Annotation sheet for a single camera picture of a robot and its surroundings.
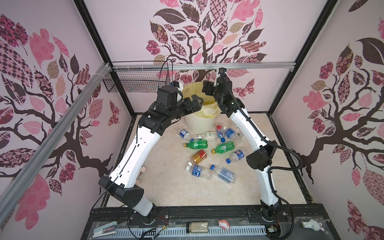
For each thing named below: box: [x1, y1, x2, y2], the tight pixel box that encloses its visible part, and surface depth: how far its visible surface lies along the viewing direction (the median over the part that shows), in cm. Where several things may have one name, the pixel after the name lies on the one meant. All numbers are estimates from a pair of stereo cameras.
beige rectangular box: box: [190, 222, 209, 233], surface depth 69 cm
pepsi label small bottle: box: [225, 149, 247, 164], surface depth 93 cm
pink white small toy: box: [218, 219, 231, 230], surface depth 69 cm
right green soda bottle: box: [211, 141, 235, 155], surface depth 97 cm
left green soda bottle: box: [183, 140, 208, 150], surface depth 100 cm
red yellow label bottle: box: [191, 149, 207, 165], surface depth 92 cm
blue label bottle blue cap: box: [178, 126, 195, 142], surface depth 105 cm
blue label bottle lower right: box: [210, 164, 236, 185], surface depth 85 cm
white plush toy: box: [301, 219, 325, 232], surface depth 71 cm
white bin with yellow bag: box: [182, 81, 221, 133], surface depth 103 cm
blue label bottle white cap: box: [186, 165, 214, 180], surface depth 87 cm
